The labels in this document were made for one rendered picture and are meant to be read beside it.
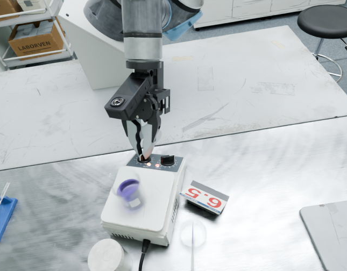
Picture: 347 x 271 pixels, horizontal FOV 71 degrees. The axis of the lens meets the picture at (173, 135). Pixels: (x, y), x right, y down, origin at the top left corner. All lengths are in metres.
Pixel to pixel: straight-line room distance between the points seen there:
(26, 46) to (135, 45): 2.25
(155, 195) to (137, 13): 0.33
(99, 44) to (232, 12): 2.29
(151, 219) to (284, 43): 0.78
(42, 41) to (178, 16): 2.03
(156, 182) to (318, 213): 0.33
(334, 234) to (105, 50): 0.71
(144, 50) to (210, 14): 2.42
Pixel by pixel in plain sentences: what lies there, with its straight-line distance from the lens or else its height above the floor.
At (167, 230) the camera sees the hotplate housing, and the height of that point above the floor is 0.97.
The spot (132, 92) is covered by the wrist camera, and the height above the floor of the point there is 1.12.
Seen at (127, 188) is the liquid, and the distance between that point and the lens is 0.45.
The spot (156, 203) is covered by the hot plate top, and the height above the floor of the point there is 0.99.
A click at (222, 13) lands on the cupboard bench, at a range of 2.91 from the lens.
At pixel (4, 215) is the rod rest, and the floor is 0.91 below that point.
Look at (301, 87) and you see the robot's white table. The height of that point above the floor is 0.90.
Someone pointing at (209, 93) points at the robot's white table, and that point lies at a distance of 0.77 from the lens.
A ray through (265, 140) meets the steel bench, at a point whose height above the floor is 0.90.
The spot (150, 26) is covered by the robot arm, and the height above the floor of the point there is 1.20.
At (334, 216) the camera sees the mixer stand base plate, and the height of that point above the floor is 0.91.
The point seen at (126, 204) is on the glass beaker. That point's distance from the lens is 0.44.
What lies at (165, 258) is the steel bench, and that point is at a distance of 0.53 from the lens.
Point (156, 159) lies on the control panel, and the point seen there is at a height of 0.94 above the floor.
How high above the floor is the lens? 1.41
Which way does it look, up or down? 51 degrees down
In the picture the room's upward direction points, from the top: 10 degrees counter-clockwise
